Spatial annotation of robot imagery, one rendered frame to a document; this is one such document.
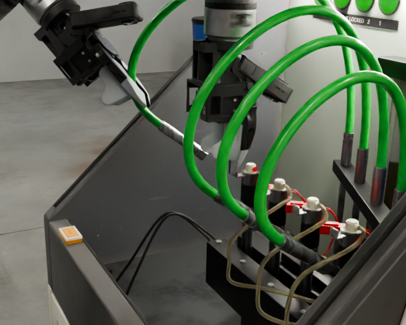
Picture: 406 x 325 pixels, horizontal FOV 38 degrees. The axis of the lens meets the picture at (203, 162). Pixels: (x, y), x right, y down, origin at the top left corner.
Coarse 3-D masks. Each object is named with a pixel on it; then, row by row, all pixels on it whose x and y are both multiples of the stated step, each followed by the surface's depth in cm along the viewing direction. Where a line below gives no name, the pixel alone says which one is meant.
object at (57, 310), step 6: (54, 300) 119; (54, 306) 120; (60, 306) 117; (54, 312) 120; (60, 312) 115; (54, 318) 121; (60, 318) 116; (66, 318) 113; (54, 324) 122; (60, 324) 117; (66, 324) 112
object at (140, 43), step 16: (176, 0) 92; (320, 0) 95; (160, 16) 93; (144, 32) 94; (128, 64) 95; (352, 64) 99; (352, 96) 100; (144, 112) 98; (352, 112) 101; (352, 128) 102
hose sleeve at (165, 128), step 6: (162, 126) 99; (168, 126) 99; (162, 132) 100; (168, 132) 99; (174, 132) 99; (180, 132) 100; (174, 138) 100; (180, 138) 100; (180, 144) 101; (198, 144) 101; (198, 150) 101
